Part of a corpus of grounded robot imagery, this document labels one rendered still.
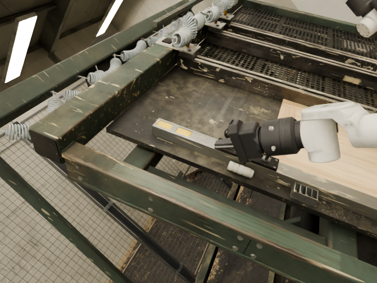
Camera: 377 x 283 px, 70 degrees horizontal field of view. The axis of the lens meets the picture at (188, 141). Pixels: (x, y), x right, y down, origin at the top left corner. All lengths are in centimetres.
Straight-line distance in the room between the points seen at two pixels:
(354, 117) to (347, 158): 51
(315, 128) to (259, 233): 27
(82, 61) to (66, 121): 79
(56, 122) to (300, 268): 74
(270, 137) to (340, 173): 42
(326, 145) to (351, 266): 28
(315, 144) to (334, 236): 34
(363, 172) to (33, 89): 134
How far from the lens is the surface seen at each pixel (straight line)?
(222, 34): 166
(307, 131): 64
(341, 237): 91
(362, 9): 124
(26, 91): 139
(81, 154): 81
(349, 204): 92
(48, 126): 84
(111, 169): 76
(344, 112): 60
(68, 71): 153
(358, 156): 113
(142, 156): 91
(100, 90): 97
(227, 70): 126
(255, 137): 67
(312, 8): 499
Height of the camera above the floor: 174
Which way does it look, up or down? 11 degrees down
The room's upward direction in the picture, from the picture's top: 44 degrees counter-clockwise
